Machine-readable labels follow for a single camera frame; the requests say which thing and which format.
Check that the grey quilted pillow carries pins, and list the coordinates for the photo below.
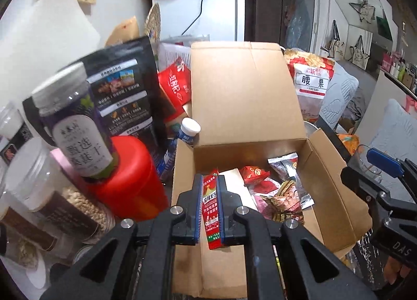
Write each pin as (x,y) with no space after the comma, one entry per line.
(394,130)
(340,91)

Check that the white foam board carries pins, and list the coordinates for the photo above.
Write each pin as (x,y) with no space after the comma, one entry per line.
(42,36)

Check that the steel bowl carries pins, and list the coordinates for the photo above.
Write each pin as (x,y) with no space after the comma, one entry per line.
(311,125)

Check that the blue plastic garment cover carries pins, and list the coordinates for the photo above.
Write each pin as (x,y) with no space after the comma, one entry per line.
(298,23)

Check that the brown door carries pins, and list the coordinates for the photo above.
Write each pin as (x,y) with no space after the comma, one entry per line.
(260,13)

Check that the red gold snack wrapper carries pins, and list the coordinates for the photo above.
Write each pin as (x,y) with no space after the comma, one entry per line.
(283,204)

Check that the red foil bag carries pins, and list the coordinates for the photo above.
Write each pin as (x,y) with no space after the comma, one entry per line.
(176,88)

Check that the glass mug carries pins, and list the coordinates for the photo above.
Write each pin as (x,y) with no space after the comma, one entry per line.
(361,163)

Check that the woven straw fan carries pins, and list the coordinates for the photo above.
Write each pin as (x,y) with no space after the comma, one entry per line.
(153,23)

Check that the white refrigerator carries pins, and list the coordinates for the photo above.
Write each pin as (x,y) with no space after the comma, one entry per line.
(215,16)

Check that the black stand-up pouch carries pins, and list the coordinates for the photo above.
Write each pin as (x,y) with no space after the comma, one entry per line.
(130,91)

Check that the clear jar black label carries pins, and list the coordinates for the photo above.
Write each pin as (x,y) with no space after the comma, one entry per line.
(13,137)

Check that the long red snack packet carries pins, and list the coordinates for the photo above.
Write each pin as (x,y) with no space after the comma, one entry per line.
(211,215)

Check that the canvas tote bag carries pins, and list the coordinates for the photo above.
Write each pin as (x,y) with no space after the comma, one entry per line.
(335,44)

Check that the white printed paper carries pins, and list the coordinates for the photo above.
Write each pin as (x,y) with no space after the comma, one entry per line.
(172,54)

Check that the red plastic canister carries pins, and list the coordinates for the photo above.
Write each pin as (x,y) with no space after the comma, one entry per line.
(133,182)

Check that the small red snack packet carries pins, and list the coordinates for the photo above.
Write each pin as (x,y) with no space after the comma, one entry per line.
(255,173)

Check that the orange printed bag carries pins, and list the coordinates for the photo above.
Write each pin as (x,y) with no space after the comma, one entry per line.
(348,142)

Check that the white cap blue bottle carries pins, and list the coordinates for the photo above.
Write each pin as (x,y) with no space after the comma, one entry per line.
(190,129)

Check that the cardboard box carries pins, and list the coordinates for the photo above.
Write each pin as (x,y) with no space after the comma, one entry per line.
(241,98)

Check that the clear jar brown contents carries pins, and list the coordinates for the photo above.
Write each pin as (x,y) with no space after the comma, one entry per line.
(22,231)

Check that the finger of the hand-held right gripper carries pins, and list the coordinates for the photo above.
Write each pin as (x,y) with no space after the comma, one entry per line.
(384,161)
(355,181)

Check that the clear jar pale nuts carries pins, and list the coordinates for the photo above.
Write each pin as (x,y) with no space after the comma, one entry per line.
(42,182)

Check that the pink box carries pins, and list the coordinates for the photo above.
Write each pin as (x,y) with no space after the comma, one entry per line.
(60,158)

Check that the pink snack packet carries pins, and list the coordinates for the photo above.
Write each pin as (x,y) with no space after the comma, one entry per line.
(260,204)

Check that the large cashew bag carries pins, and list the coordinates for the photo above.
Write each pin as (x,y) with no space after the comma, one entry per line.
(309,81)

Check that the tan paper bag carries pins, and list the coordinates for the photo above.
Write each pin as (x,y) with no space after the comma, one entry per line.
(125,31)

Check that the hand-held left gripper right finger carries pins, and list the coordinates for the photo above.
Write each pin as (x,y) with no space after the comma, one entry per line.
(222,212)

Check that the dark jar white label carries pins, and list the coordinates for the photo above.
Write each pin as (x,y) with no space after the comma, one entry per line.
(78,137)

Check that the row of cosmetic bottles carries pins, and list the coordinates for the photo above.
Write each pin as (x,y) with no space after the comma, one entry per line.
(402,72)

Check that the silver snack packet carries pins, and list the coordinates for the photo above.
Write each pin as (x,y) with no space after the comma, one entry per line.
(286,168)

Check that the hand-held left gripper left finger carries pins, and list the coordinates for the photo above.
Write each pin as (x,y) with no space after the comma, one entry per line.
(197,208)

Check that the flat red snack packet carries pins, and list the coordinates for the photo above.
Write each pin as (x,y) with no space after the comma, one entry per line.
(265,188)

